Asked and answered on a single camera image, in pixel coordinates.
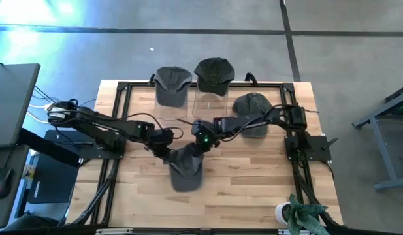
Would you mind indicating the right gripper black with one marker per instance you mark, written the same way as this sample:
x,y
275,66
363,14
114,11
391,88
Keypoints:
x,y
204,142

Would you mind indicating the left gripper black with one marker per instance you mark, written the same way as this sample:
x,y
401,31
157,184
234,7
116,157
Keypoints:
x,y
163,151

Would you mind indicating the blue-grey baseball cap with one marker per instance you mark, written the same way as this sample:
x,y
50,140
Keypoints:
x,y
186,173

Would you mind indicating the dark grey baseball cap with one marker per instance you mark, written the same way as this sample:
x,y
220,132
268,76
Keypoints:
x,y
250,104

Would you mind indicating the light grey baseball cap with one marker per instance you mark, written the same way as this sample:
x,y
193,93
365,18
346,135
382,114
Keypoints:
x,y
171,88

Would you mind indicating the charcoal baseball cap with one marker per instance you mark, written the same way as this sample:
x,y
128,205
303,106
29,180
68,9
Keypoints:
x,y
214,75

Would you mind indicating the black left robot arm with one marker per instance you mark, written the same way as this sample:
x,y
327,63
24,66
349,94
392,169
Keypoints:
x,y
129,127

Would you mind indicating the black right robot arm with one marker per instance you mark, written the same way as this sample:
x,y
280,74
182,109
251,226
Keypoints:
x,y
234,122

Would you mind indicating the green plant in white pot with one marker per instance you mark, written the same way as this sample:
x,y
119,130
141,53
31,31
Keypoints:
x,y
302,215

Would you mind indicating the black computer case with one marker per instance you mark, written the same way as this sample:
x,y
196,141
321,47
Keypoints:
x,y
54,182

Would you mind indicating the black clamp lever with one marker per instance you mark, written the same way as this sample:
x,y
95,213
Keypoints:
x,y
330,143

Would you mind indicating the black desk leg beam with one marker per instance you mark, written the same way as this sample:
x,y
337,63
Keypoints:
x,y
47,147

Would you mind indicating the white power strip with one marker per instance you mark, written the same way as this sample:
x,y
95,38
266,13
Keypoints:
x,y
51,107

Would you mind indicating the dark grey desk top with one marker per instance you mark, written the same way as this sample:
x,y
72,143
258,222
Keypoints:
x,y
15,156

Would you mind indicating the large grey desk top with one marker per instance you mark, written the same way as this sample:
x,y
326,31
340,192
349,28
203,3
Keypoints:
x,y
11,104

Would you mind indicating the black computer mouse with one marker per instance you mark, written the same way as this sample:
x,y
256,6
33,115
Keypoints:
x,y
1,181

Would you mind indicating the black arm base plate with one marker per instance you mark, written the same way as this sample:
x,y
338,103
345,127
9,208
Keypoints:
x,y
118,151
318,153

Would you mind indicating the black upright bracket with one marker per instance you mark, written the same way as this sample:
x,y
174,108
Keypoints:
x,y
251,77
151,80

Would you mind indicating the black aluminium table frame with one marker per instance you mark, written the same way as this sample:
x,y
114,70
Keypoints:
x,y
122,86

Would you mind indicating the silver bracket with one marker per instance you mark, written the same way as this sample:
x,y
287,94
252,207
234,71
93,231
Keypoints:
x,y
113,231
283,232

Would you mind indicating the grey desk frame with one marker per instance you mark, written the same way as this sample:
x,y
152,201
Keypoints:
x,y
382,147

